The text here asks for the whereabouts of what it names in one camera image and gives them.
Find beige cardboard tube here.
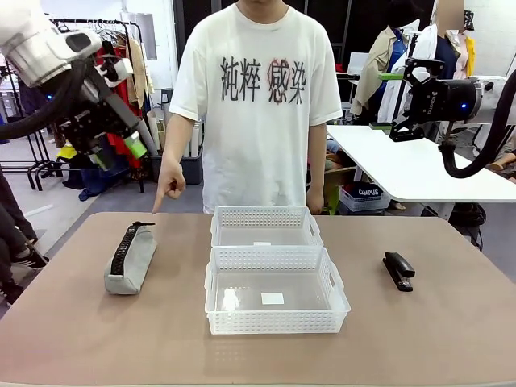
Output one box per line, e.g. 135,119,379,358
146,109,168,150

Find grey cardboard tube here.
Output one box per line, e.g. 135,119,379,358
138,119,160,157

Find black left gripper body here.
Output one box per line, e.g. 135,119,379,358
56,72,143,157

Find white background table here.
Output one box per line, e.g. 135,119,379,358
325,123,516,222

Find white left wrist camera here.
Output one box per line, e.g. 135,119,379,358
96,58,134,88

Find black stapler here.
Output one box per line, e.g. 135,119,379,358
381,250,416,293

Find black and white sneaker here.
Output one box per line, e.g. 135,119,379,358
10,250,50,270
0,278,26,306

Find green chair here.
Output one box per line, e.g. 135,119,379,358
321,165,343,216

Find white hanging coat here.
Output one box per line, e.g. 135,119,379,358
381,23,441,123

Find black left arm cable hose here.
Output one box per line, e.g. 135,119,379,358
0,56,90,142

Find person's right forearm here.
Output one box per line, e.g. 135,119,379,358
160,110,207,169

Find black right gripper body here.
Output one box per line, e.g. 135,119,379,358
410,77,484,123

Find beige hanging garment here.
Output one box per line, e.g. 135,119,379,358
127,38,156,110

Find person's left forearm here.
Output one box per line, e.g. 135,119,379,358
307,123,328,190

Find person's right hand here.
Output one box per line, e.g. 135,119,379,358
152,159,187,214

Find grey zippered pencil case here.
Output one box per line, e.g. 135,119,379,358
103,220,158,295

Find white perforated basket with stapler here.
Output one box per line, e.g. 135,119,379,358
210,206,326,248

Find background person navy top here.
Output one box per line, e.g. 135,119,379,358
434,0,477,81

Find red hanging garment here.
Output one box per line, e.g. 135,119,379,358
104,42,143,170

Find white perforated basket with pencil case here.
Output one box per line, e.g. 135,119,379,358
204,244,352,335

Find black bag under table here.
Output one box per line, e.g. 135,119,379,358
448,202,488,245

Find bystander leg dark trousers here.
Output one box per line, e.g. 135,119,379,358
0,167,40,261

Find mannequin with beige coat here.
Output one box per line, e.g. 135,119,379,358
349,24,409,119

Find person's left hand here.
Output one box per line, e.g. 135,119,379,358
306,186,327,216

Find person torso white printed T-shirt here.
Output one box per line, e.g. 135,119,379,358
169,0,343,214

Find yellow hanging garment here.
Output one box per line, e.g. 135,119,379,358
462,34,477,78

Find grey storage bin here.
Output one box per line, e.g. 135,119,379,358
149,152,204,186

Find seated background person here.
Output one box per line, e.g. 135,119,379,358
485,131,516,181

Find blue garment on floor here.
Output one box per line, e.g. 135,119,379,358
77,165,123,202

